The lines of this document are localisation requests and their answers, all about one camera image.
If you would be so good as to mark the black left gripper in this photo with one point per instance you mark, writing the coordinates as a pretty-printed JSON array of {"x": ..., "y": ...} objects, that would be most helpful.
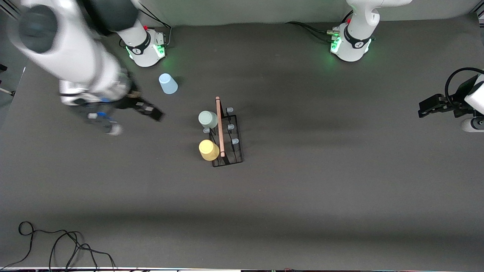
[{"x": 458, "y": 98}]

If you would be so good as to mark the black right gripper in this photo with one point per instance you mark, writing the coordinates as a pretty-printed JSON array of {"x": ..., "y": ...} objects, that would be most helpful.
[{"x": 131, "y": 101}]

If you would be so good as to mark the mint green plastic cup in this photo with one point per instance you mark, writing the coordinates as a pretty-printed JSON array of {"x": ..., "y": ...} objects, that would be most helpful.
[{"x": 208, "y": 119}]

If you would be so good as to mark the yellow plastic cup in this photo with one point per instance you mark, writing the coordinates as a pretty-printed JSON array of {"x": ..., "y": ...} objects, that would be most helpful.
[{"x": 208, "y": 149}]

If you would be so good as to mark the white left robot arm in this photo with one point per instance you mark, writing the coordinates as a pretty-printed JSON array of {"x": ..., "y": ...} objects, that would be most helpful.
[{"x": 355, "y": 37}]

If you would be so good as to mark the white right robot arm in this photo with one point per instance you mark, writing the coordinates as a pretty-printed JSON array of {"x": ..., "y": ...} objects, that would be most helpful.
[{"x": 72, "y": 45}]

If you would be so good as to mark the light blue plastic cup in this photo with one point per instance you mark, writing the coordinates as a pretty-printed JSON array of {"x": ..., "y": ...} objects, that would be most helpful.
[{"x": 168, "y": 84}]

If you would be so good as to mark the aluminium frame profile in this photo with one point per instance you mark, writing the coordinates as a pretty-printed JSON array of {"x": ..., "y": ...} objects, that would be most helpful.
[
  {"x": 480, "y": 17},
  {"x": 9, "y": 8}
]

